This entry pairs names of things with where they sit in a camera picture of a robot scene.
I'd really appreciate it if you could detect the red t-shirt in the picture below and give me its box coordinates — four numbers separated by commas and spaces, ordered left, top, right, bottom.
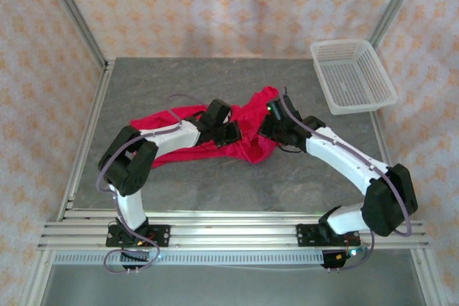
129, 85, 284, 170

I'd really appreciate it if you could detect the white plastic basket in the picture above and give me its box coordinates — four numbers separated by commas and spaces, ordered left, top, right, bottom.
310, 38, 400, 116

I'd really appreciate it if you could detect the white orange patterned curtain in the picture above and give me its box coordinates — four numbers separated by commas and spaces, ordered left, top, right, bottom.
0, 0, 459, 306

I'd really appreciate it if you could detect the small circuit board with LED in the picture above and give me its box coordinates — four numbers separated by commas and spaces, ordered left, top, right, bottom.
344, 246, 370, 259

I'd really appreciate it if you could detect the grey metal lower panel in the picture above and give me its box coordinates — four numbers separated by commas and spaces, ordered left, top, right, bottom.
41, 264, 431, 306

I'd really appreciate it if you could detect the wide aluminium cross rail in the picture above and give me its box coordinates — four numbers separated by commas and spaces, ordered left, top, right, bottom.
37, 211, 430, 252

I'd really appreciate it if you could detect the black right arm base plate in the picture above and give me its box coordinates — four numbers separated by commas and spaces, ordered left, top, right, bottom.
296, 223, 361, 249

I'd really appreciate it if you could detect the grey slotted cable duct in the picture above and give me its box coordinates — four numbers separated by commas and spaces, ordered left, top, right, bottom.
53, 251, 326, 266

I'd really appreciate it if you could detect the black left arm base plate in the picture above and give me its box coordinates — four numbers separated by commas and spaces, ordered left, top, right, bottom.
105, 224, 171, 249

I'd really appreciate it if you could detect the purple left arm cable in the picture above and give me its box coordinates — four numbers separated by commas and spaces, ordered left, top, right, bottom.
96, 93, 209, 275

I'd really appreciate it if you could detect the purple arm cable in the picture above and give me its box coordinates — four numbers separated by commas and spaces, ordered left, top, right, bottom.
96, 93, 209, 275
281, 86, 413, 272

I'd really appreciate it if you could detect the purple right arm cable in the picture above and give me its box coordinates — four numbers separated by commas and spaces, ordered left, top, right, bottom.
281, 86, 413, 272

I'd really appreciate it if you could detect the aluminium upright post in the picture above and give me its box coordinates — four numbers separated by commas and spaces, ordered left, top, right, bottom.
368, 0, 427, 49
39, 0, 110, 69

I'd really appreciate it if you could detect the aluminium frame leg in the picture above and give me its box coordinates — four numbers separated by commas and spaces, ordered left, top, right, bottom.
411, 248, 449, 306
21, 250, 55, 306

